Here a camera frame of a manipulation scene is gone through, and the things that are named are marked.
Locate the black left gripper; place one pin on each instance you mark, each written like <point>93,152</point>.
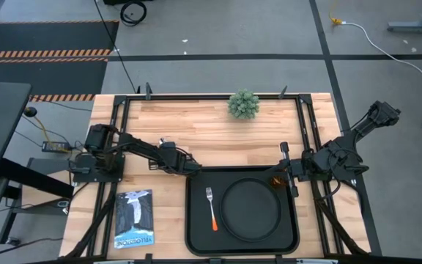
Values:
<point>176,157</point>

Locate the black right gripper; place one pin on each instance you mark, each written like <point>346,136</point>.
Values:
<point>304,165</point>

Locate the amber glass cup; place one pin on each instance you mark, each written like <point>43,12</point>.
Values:
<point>277,182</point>

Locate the black round plate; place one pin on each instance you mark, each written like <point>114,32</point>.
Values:
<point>251,209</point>

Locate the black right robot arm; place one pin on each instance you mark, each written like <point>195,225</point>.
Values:
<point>343,154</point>

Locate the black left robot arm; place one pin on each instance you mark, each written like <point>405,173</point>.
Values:
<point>137,146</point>

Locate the black plastic tray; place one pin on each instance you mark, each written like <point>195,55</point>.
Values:
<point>203,245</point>

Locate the Yellowstone waterfall picture book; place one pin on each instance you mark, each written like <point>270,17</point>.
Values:
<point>134,220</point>

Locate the black table clamp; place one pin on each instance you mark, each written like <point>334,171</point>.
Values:
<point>283,92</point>
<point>148,91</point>

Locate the green artificial potted plant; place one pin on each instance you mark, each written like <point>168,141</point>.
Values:
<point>244,104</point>

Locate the black power adapter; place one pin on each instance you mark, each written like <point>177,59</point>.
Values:
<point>55,146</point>

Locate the black hazard-striped floor mat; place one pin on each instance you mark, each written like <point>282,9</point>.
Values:
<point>50,36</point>
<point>50,78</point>

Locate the black round knob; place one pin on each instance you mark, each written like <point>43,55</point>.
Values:
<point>30,111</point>

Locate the grey metal table leg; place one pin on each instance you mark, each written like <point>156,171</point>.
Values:
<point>416,26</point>

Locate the black metal table frame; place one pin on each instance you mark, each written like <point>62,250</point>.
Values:
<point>211,97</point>

